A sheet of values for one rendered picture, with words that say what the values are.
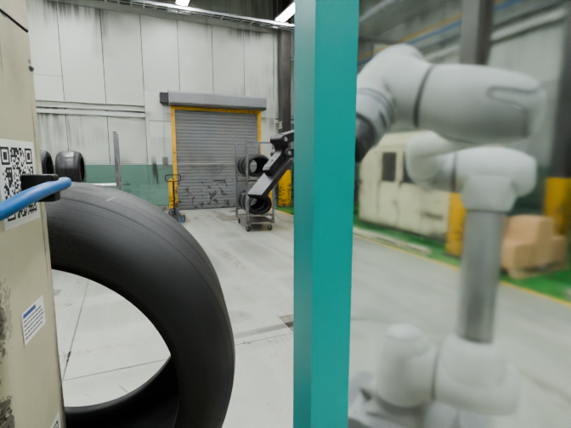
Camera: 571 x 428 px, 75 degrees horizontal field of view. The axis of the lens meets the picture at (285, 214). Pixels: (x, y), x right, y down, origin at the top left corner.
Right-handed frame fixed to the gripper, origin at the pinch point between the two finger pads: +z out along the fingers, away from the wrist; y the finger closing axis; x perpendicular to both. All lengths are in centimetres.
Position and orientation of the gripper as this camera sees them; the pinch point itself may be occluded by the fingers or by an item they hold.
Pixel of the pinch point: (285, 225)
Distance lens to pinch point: 51.7
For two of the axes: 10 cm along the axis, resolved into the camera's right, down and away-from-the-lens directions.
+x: -6.9, -0.9, 7.2
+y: 4.8, 6.8, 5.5
